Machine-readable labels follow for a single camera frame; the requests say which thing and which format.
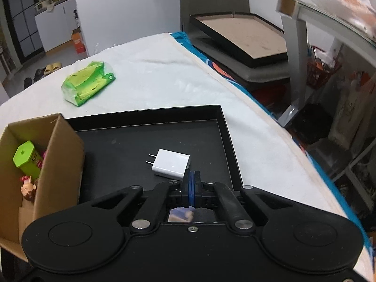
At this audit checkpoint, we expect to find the white cabinet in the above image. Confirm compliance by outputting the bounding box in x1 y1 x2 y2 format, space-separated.
34 0 81 53

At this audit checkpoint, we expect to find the orange box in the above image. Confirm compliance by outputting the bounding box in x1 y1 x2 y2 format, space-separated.
71 27 87 54

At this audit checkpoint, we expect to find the grey desk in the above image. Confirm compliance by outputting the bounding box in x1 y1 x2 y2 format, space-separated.
276 0 376 130

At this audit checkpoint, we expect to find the green tissue packet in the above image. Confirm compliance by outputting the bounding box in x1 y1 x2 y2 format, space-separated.
61 61 116 107

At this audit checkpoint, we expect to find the brown cardboard box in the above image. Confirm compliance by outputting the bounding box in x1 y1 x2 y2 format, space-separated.
0 112 86 263

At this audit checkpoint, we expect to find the pink doll figurine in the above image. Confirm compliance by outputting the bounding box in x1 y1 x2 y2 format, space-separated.
20 150 48 202

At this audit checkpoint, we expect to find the black shallow tray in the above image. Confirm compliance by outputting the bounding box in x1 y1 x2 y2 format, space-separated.
63 105 244 212

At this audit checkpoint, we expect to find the green box toy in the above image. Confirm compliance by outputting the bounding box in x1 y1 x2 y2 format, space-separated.
12 141 43 180

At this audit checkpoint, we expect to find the black grid window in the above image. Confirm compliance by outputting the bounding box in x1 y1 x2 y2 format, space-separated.
3 0 44 62

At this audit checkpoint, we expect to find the black framed board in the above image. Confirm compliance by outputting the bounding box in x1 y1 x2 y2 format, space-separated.
189 12 290 69

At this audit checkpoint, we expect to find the beige tote bag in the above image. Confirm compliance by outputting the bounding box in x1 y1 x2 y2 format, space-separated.
327 73 376 150

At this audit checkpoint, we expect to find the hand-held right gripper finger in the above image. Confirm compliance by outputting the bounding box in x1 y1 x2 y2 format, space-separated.
76 170 192 231
192 170 306 231

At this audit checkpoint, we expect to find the red basket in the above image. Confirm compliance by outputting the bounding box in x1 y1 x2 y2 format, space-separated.
307 45 343 89

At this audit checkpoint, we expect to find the white plug charger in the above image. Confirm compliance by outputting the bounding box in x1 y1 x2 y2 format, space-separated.
145 149 192 180

